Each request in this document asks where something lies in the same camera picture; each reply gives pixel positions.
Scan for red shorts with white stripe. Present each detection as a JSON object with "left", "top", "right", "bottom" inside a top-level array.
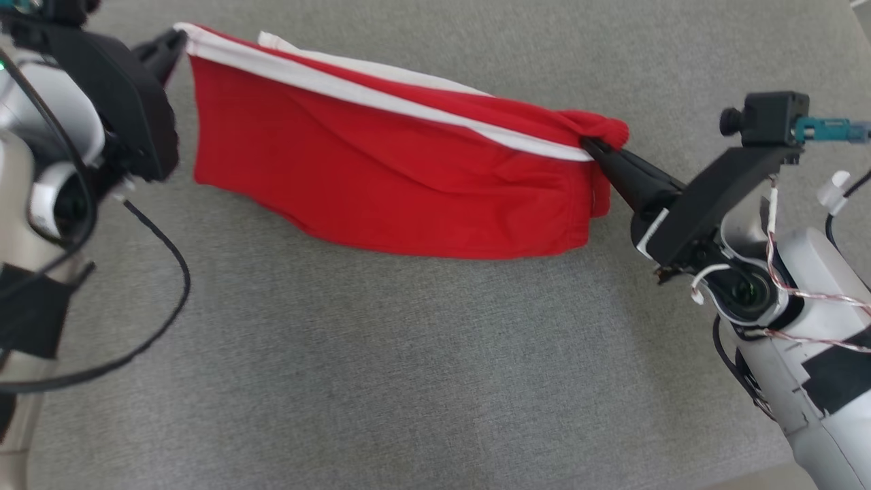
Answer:
[{"left": 174, "top": 22, "right": 630, "bottom": 261}]

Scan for white cable clip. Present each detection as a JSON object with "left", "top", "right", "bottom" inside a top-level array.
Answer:
[{"left": 816, "top": 170, "right": 851, "bottom": 209}]

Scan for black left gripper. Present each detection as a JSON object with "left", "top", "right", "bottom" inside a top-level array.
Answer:
[{"left": 3, "top": 20, "right": 188, "bottom": 195}]

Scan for twisted red white wire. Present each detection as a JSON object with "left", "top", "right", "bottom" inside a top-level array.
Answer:
[{"left": 764, "top": 176, "right": 871, "bottom": 355}]

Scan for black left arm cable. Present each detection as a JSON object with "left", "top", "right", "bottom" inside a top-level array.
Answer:
[{"left": 0, "top": 197, "right": 192, "bottom": 395}]

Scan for teal right camera connector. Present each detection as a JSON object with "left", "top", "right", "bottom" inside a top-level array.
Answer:
[{"left": 795, "top": 117, "right": 871, "bottom": 144}]

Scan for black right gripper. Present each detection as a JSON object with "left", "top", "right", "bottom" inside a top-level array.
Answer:
[{"left": 582, "top": 138, "right": 800, "bottom": 270}]

